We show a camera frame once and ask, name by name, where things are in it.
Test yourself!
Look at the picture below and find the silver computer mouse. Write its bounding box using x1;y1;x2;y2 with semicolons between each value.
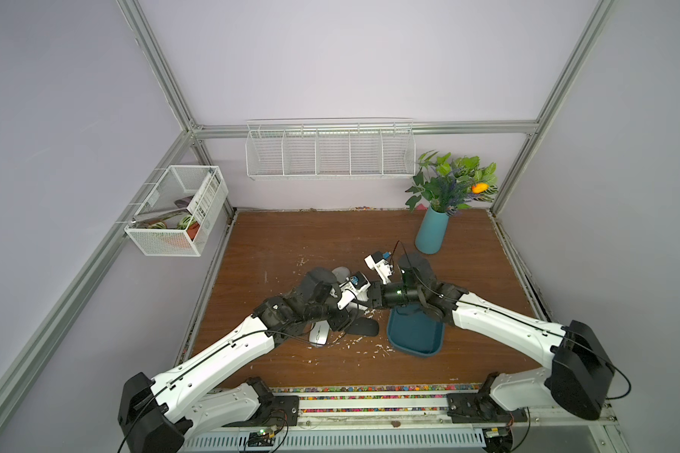
308;321;331;347

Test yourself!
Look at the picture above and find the white rounded computer mouse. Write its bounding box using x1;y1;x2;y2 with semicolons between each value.
332;266;351;284

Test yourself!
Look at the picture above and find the black computer mouse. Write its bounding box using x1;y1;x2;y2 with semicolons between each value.
346;318;380;337

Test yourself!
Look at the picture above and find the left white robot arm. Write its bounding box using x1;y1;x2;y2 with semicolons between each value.
118;267;368;452

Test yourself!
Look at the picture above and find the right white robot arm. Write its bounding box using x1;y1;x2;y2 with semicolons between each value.
365;252;620;421

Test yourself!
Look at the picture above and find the teal storage box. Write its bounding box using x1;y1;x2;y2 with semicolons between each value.
386;304;445;358

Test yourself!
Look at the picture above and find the teal vase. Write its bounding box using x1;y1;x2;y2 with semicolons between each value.
415;209;450;255

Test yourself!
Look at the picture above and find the green artificial plant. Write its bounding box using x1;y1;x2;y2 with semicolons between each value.
405;151;499;216

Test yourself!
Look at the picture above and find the white mesh basket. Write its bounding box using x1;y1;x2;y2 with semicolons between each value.
125;165;229;258

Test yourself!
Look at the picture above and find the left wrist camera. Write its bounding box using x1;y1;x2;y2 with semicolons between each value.
337;273;370;311

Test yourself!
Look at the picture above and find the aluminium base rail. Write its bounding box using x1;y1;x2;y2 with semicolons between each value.
183;384;629;452

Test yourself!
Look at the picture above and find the white wire wall shelf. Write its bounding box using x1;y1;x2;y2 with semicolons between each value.
246;117;417;179

